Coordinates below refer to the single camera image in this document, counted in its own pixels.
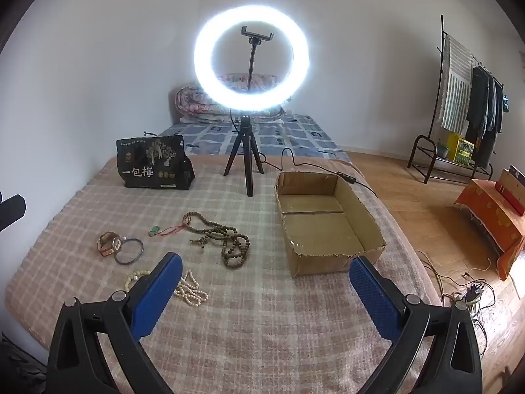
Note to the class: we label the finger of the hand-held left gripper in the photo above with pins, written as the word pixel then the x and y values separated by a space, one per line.
pixel 12 211

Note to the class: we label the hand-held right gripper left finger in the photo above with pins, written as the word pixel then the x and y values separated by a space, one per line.
pixel 158 291

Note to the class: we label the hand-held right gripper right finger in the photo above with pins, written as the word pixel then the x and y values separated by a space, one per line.
pixel 373 295

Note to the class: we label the dark bangle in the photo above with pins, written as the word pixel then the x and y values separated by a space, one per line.
pixel 142 249

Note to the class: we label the cardboard box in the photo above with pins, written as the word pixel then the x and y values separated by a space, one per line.
pixel 328 238

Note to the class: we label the black power plug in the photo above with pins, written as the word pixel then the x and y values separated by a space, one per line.
pixel 473 295

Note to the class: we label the pink checked blanket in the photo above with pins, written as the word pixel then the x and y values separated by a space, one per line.
pixel 254 336

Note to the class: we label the black printed bag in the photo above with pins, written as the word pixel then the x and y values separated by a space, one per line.
pixel 151 160

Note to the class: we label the orange cloth covered stool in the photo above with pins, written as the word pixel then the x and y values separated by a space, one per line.
pixel 488 217

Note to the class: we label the grey striped cloth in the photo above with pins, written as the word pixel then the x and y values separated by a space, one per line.
pixel 16 369

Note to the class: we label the small grey pot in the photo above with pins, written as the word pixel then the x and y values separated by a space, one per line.
pixel 442 148

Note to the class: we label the black tripod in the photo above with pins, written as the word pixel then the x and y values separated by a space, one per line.
pixel 247 152

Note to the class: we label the yellow green box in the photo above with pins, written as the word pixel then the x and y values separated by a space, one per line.
pixel 461 150

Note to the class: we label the red and white box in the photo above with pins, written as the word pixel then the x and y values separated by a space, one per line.
pixel 512 188

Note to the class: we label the floral folded quilt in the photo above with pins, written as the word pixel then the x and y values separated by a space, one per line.
pixel 192 102

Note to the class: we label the dark hanging clothes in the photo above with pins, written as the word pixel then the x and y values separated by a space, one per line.
pixel 484 106

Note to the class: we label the striped hanging towel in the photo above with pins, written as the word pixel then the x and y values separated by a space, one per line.
pixel 453 90

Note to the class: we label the small teal hanging item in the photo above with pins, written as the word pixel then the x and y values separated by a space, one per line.
pixel 505 104

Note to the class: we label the black phone holder pole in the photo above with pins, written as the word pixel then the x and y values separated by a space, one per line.
pixel 251 65

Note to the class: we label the black clothes rack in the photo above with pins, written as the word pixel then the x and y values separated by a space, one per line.
pixel 442 49

